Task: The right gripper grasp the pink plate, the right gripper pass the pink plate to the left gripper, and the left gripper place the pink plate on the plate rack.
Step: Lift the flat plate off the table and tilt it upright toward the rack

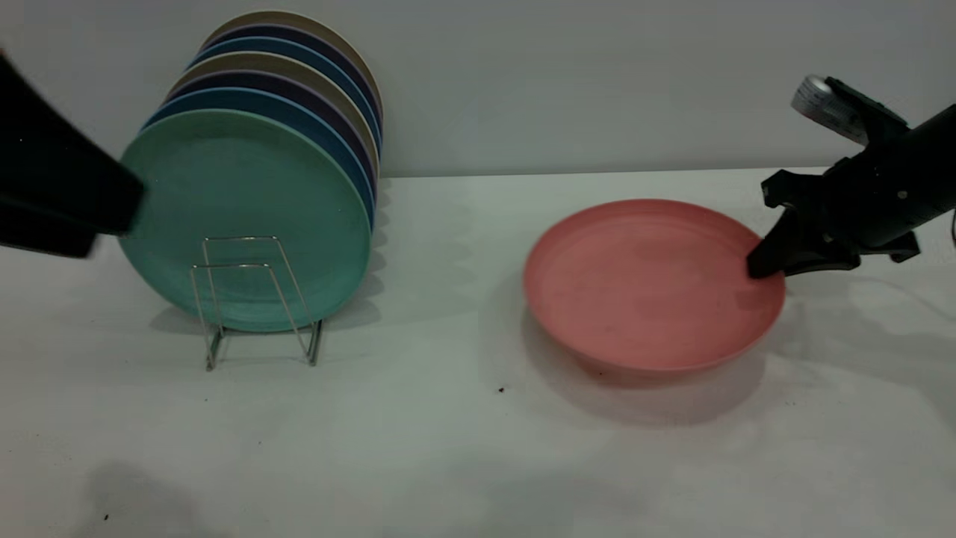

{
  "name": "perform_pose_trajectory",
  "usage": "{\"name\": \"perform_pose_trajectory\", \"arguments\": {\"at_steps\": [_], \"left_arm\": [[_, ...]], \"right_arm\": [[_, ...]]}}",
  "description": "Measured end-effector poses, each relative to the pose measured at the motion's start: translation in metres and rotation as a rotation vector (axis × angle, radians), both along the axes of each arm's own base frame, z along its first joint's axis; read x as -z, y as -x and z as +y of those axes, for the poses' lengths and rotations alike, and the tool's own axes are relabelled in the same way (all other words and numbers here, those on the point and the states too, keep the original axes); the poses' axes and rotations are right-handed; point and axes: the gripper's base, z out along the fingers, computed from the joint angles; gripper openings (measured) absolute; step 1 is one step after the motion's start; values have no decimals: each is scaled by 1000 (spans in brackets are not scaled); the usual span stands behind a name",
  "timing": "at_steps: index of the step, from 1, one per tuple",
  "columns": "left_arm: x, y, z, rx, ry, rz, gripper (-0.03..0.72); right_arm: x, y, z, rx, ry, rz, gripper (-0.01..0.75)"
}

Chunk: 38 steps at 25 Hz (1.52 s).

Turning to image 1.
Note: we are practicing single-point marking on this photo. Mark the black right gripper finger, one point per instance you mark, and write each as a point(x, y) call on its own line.
point(780, 250)
point(825, 263)

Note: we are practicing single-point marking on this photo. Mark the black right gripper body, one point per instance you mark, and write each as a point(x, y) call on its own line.
point(866, 198)

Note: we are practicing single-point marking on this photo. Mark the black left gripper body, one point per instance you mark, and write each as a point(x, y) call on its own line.
point(45, 172)

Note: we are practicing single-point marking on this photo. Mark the pink round plate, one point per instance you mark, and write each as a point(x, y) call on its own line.
point(642, 284)

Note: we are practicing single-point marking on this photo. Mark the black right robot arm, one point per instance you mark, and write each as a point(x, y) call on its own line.
point(937, 164)

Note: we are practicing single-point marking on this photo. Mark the green round plate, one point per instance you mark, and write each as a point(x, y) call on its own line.
point(239, 187)

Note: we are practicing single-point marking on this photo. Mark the blue round plate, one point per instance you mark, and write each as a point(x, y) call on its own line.
point(291, 46)
point(246, 99)

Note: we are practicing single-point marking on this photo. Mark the dark purple round plate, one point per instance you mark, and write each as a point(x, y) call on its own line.
point(299, 33)
point(261, 80)

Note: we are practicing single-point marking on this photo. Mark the beige round plate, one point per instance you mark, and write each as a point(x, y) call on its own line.
point(299, 18)
point(276, 63)

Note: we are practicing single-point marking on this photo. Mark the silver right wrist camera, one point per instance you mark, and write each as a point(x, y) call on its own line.
point(840, 108)

